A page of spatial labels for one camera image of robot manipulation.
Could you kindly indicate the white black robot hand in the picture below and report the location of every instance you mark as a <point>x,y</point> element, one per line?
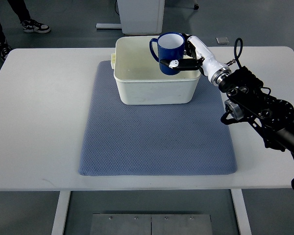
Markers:
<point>200,58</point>

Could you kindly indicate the blue mug white inside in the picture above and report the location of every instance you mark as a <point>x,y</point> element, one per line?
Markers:
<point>169,46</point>

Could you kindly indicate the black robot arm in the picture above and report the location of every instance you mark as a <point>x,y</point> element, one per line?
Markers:
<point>271,118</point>

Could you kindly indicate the cream plastic box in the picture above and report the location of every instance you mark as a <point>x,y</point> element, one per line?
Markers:
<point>140,80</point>

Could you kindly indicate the small grey floor square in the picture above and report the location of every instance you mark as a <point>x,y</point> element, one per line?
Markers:
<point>222,40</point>

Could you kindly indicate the blue grey textured mat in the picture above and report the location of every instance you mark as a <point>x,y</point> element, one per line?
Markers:
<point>178,139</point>

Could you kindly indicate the right white table leg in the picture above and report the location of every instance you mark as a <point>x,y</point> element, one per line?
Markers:
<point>240,211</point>

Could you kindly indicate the white table leg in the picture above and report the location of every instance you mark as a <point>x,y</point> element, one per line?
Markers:
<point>61,213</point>
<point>240,211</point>

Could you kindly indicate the grey metal floor plate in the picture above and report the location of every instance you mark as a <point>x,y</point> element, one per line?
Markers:
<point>151,224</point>

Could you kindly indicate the black white sneaker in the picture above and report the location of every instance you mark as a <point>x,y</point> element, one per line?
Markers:
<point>32,26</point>
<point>5,49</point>

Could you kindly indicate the left white table leg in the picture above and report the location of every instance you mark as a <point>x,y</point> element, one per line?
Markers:
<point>61,213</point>

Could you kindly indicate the white cabinet pedestal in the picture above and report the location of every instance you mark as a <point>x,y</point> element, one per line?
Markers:
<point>138,17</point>

